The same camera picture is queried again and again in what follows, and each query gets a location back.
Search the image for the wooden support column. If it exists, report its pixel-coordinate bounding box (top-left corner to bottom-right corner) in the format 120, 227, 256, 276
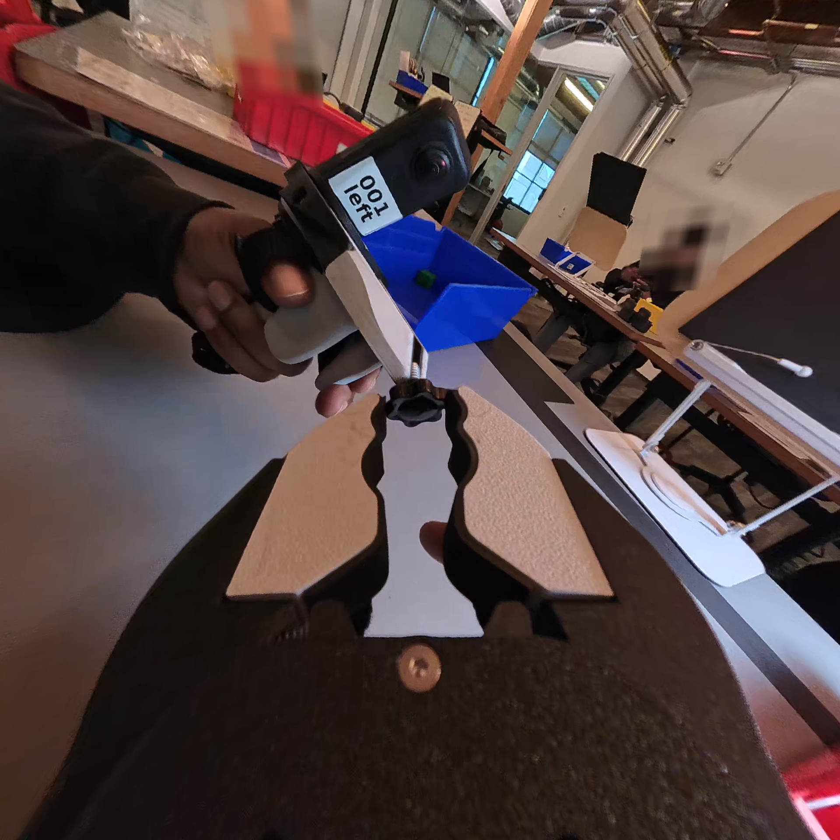
440, 0, 555, 227

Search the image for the small black item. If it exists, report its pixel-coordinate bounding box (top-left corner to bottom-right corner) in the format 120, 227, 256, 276
384, 361, 448, 429

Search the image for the silver vertical duct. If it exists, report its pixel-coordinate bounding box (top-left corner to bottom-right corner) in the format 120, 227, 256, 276
610, 0, 694, 168

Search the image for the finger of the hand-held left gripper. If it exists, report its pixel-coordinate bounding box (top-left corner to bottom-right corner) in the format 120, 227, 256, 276
325, 249, 431, 388

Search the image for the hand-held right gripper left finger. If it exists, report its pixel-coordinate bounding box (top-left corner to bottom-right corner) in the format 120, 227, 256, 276
226, 394, 391, 636

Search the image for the red plastic bin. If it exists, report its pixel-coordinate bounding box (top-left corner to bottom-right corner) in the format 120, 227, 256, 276
784, 748, 840, 840

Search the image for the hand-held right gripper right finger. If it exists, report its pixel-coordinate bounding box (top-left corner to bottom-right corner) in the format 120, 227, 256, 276
444, 386, 618, 639

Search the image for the long wooden table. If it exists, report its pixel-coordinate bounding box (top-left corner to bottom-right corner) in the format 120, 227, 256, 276
489, 228, 840, 506

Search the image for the person's left forearm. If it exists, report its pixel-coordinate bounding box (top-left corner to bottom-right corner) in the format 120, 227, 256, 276
0, 82, 234, 336

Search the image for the clear plastic bag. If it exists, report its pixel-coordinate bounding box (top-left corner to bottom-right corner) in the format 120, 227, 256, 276
121, 13, 237, 91

